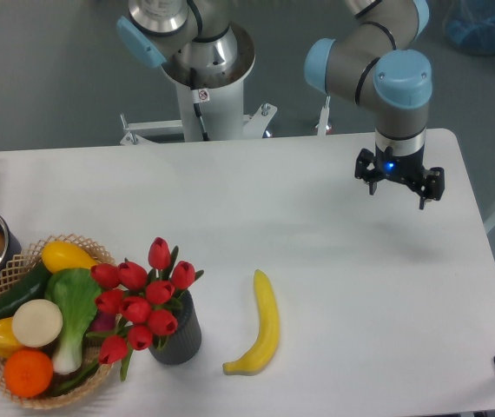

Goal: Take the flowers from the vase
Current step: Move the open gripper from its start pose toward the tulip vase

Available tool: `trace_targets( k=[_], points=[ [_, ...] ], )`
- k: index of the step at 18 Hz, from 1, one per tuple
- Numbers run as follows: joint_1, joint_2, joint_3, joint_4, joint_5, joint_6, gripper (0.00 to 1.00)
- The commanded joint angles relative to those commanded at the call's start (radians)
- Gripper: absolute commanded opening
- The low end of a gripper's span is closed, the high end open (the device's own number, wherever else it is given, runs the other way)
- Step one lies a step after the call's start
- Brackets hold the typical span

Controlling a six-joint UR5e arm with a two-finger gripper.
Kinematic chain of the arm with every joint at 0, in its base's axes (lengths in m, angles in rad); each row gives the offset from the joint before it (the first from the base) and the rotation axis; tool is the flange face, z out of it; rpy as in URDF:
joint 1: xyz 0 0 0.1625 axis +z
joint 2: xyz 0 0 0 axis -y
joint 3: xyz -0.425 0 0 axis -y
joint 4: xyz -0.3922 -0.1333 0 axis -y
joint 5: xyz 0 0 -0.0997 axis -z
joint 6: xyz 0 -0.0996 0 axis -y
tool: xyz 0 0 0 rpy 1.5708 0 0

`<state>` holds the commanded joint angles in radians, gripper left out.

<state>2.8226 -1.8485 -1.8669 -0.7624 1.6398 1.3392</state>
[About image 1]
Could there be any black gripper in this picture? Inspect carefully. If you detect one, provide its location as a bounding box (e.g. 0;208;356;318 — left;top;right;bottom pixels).
354;146;445;210

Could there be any red tulip bouquet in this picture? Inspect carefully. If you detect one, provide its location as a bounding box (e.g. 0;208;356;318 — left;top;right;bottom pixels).
89;237;204;381

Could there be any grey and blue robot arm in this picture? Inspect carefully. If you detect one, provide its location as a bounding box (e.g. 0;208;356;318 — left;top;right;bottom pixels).
116;1;445;202

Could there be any dark grey ribbed vase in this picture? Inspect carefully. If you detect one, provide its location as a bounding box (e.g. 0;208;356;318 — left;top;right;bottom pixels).
148;290;201;365

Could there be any yellow banana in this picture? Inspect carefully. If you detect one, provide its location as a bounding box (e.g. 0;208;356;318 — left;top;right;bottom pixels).
222;269;281;376

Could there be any purple sweet potato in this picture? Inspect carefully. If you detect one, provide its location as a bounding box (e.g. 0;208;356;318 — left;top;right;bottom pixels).
89;311;116;332

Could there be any green bok choy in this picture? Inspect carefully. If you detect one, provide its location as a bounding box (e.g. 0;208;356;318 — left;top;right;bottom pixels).
45;268;101;374

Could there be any yellow squash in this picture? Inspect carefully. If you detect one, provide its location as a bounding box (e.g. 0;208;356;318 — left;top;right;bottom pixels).
41;241;97;274

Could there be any green bean pod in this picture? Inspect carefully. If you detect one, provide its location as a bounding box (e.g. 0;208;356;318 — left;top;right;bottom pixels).
49;361;100;397

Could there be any dark green cucumber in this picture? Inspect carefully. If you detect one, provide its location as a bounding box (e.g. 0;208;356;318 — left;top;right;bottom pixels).
0;261;52;320

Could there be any woven wicker basket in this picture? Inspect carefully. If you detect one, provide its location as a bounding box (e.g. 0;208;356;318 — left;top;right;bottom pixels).
0;234;116;411

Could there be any orange fruit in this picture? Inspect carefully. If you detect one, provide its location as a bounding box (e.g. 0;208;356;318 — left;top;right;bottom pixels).
3;349;54;398

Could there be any yellow bell pepper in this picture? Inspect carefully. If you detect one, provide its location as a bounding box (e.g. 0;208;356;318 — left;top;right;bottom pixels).
0;317;24;359

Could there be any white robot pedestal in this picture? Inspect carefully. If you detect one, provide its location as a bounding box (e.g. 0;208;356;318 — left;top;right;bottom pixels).
116;17;277;145

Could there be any black cable on pedestal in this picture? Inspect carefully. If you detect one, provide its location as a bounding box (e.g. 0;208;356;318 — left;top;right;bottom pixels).
188;67;211;142

